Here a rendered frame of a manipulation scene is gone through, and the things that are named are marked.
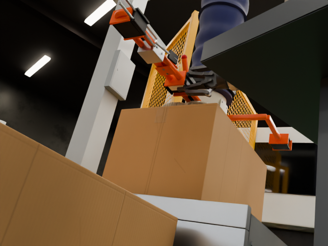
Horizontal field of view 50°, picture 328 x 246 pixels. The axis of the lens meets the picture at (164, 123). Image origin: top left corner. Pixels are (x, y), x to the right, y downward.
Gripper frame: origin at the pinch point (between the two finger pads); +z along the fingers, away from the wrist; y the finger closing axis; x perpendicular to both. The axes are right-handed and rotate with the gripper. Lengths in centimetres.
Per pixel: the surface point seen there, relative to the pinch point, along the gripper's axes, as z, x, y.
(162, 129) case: -1.0, -4.6, 21.8
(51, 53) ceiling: 495, 282, -283
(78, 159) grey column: 96, 57, 14
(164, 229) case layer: -21, -24, 57
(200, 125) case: -15.3, -5.0, 20.7
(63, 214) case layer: -21, -56, 61
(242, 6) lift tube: -10, 24, -56
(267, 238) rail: -36, 10, 50
